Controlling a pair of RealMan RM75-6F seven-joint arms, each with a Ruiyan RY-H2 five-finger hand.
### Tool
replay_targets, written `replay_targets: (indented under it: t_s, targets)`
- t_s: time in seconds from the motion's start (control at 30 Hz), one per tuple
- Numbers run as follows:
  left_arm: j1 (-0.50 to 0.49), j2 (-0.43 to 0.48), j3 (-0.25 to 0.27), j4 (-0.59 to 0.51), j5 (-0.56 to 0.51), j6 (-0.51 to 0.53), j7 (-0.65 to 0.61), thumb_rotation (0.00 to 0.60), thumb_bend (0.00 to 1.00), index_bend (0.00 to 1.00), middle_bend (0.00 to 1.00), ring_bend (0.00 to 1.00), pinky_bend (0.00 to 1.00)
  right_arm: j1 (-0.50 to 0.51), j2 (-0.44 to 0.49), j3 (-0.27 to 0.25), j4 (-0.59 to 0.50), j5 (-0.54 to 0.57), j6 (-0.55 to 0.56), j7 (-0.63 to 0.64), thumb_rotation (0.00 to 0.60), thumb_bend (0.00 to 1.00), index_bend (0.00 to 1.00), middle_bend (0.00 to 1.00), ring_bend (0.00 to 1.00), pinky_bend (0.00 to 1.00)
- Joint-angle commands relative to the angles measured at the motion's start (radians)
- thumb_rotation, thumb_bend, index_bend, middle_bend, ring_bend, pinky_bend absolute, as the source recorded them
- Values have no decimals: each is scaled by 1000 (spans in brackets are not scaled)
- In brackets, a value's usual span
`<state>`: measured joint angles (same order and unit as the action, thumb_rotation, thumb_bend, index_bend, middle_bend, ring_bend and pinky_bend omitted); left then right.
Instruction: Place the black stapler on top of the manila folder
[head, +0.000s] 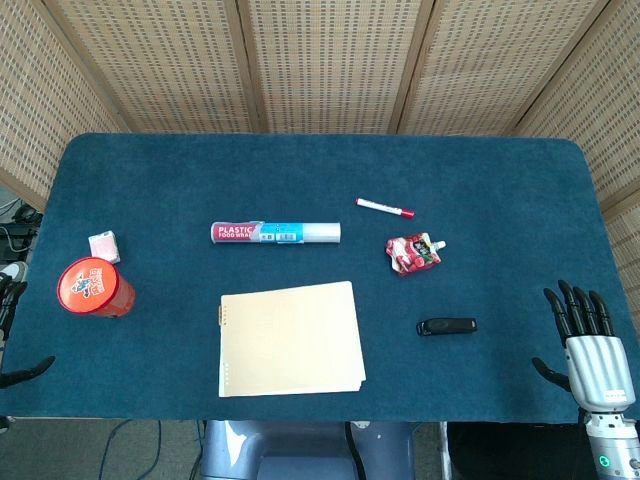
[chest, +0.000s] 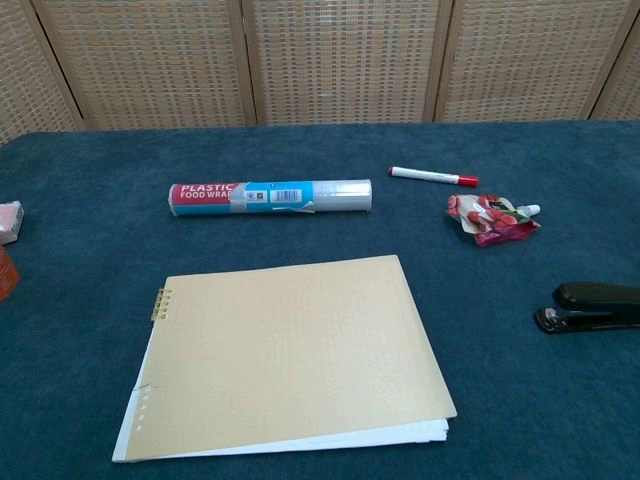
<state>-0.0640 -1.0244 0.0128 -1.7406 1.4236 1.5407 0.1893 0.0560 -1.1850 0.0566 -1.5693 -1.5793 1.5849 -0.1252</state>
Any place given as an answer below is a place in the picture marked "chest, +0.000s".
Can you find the black stapler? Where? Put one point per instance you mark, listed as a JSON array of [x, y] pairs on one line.
[[590, 310]]

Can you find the red fruit drink pouch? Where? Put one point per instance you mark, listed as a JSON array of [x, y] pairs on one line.
[[490, 217]]

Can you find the blue tablecloth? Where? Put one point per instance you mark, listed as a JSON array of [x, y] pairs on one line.
[[500, 375]]

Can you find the tan paper pad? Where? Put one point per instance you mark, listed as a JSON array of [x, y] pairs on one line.
[[295, 355]]

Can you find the orange container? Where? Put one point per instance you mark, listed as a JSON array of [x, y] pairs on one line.
[[6, 275]]

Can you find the pink box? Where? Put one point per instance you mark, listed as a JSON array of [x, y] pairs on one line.
[[10, 220]]

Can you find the woven folding screen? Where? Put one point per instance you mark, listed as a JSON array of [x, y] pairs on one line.
[[320, 60]]

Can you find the plastic food wrap roll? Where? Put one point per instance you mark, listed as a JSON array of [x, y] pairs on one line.
[[270, 198]]

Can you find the red and white marker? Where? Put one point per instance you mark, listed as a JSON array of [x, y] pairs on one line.
[[432, 175]]

